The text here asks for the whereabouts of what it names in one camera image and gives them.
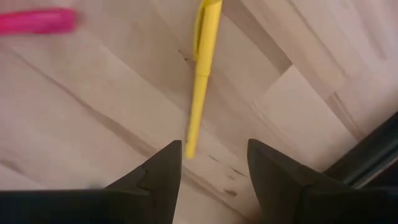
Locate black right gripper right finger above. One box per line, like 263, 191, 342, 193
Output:
247, 138, 398, 224

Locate yellow marker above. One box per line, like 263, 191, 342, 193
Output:
183, 0, 224, 160

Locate pink marker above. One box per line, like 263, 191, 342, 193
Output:
0, 7, 78, 35

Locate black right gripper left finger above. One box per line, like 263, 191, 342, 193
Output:
0, 139, 183, 224

